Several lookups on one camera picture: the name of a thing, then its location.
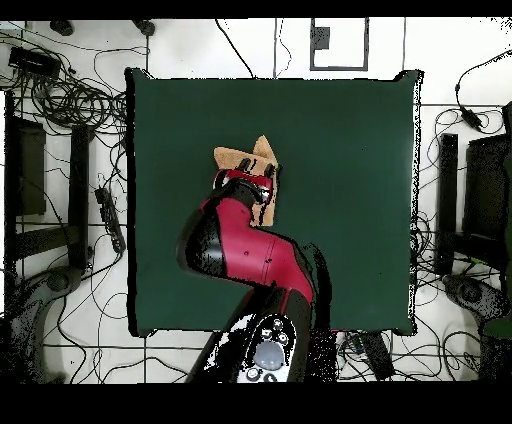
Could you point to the orange terry towel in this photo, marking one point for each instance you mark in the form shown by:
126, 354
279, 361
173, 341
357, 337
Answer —
228, 158

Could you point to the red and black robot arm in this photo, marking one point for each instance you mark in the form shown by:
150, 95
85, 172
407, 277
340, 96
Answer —
248, 240

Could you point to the dark green table cloth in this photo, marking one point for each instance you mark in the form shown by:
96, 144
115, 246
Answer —
340, 180

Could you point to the black power strip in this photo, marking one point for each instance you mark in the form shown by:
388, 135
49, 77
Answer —
110, 218
378, 356

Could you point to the black rounded object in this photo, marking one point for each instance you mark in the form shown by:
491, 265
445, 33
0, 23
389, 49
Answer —
62, 27
144, 27

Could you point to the grey tripod base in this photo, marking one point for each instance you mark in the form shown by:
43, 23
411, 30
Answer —
60, 280
472, 294

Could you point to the black box device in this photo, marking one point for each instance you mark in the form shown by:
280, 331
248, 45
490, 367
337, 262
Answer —
34, 62

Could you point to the grey square floor frame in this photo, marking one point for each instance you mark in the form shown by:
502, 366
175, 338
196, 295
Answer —
320, 38

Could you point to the black metal frame stand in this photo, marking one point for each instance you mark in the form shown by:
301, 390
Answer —
447, 180
78, 180

